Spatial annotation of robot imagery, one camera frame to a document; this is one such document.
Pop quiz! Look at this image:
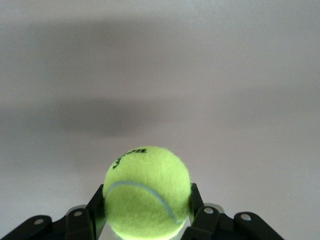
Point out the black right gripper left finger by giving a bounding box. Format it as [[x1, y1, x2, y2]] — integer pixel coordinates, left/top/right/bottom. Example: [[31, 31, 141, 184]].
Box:
[[0, 183, 111, 240]]

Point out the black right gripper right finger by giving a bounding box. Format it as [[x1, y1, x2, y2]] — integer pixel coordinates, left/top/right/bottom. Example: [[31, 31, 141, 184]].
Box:
[[179, 182, 286, 240]]

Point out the yellow tennis ball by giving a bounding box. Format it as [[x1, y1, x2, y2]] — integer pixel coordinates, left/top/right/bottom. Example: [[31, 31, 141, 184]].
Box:
[[103, 145, 193, 238]]

